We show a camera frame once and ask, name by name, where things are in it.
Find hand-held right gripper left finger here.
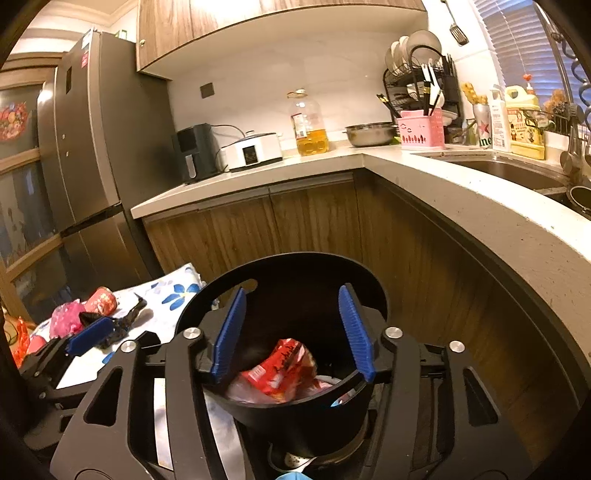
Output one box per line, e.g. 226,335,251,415
50,287,259,480

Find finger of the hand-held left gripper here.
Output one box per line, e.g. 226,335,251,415
19,318,117,407

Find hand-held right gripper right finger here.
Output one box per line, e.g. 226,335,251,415
338,284,536,480

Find pink plastic bag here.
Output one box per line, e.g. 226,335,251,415
50,300,86,340

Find small red plastic bag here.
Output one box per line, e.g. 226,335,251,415
88,287,118,315

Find black plastic bag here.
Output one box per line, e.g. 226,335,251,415
78,295,148,347

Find red and white plastic bag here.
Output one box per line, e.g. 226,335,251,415
226,338,319,402

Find large red plastic bag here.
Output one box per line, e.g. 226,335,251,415
11,318,47,367

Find black round trash bin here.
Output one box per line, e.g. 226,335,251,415
174,251,393,457

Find blue floral blanket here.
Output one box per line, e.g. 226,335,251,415
28,263,241,469

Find wooden base cabinet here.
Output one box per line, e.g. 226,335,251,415
143,168,587,462

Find perforated steel object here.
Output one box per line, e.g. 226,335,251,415
268,445,333,476

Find dark steel refrigerator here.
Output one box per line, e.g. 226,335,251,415
37,28,176,305

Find wooden glass door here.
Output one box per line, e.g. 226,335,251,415
0,53,65,324

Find white slow cooker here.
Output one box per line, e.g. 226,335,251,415
218,131,283,173

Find black air fryer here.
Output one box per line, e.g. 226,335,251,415
172,124,221,184

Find steel basin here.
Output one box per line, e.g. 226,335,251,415
344,122,398,147

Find cooking oil bottle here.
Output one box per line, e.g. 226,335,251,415
287,89,329,157

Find pink utensil holder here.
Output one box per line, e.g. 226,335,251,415
397,110,446,150

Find steel kitchen sink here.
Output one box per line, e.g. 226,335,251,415
418,152,591,208

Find red flower door decoration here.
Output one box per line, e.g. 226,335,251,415
0,104,31,141

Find black chopsticks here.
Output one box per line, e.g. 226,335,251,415
376,93,402,118

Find silver drink can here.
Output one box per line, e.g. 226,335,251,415
472,103,494,148

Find white pump bottle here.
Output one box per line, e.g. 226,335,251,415
489,85,512,152

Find white rice paddle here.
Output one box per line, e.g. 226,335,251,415
422,65,445,109

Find black dish rack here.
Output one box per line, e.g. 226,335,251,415
382,44,462,130

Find yellow loofah sponge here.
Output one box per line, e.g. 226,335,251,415
462,82,488,106

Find yellow detergent bottle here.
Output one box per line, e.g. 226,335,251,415
504,74,546,160

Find steel spiral faucet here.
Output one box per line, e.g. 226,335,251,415
547,23,591,169

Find large white plate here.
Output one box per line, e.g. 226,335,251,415
409,30,443,63

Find hanging slotted spatula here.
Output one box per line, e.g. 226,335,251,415
441,0,469,47

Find window blinds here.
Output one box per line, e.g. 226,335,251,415
471,0,591,100

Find black wire sink basket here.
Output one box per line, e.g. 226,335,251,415
536,104,585,137

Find wooden wall cabinet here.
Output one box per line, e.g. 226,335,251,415
136,0,428,80

